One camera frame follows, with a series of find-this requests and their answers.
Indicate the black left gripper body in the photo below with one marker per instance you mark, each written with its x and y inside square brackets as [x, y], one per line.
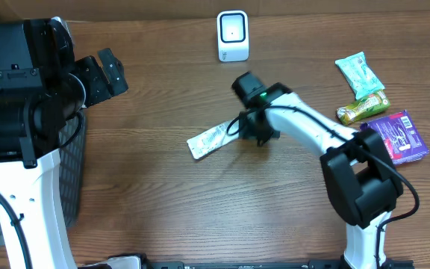
[101, 80]

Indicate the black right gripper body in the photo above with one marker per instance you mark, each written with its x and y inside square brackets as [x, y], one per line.
[254, 131]

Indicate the white tube with gold cap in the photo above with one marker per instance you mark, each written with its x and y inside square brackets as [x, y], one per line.
[212, 139]

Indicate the green yellow snack pouch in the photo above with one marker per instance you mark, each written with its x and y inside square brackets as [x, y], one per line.
[367, 106]

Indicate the teal snack packet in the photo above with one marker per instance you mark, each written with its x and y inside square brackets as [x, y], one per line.
[359, 75]

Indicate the purple snack packet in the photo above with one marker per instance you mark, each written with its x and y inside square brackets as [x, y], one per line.
[400, 136]

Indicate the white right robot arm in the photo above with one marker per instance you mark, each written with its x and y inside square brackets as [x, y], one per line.
[359, 176]

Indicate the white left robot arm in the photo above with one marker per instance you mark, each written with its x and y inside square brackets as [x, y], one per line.
[42, 86]

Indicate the white barcode scanner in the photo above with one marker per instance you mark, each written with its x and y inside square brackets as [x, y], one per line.
[232, 36]

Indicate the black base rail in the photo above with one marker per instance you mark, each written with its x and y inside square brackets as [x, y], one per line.
[140, 260]

